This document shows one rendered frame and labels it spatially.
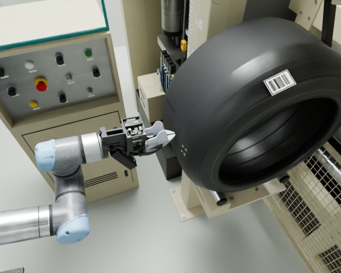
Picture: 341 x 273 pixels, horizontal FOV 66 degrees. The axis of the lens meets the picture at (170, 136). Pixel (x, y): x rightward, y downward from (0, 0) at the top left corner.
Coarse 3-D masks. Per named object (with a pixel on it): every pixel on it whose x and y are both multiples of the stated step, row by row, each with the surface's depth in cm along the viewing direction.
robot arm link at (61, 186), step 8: (80, 168) 71; (56, 176) 68; (64, 176) 68; (72, 176) 69; (80, 176) 72; (56, 184) 69; (64, 184) 68; (72, 184) 68; (80, 184) 70; (56, 192) 68
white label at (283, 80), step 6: (282, 72) 60; (288, 72) 60; (270, 78) 60; (276, 78) 60; (282, 78) 60; (288, 78) 60; (270, 84) 60; (276, 84) 60; (282, 84) 60; (288, 84) 59; (294, 84) 59; (270, 90) 60; (276, 90) 60; (282, 90) 59
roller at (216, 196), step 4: (212, 192) 101; (216, 192) 100; (212, 196) 102; (216, 196) 99; (220, 196) 99; (224, 196) 99; (216, 200) 99; (220, 200) 98; (224, 200) 98; (220, 204) 99
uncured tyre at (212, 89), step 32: (224, 32) 72; (256, 32) 69; (288, 32) 68; (192, 64) 73; (224, 64) 67; (256, 64) 62; (288, 64) 61; (320, 64) 63; (192, 96) 71; (224, 96) 63; (256, 96) 61; (288, 96) 62; (320, 96) 67; (192, 128) 69; (224, 128) 65; (256, 128) 116; (288, 128) 107; (320, 128) 96; (192, 160) 74; (224, 160) 110; (256, 160) 109; (288, 160) 97; (224, 192) 94
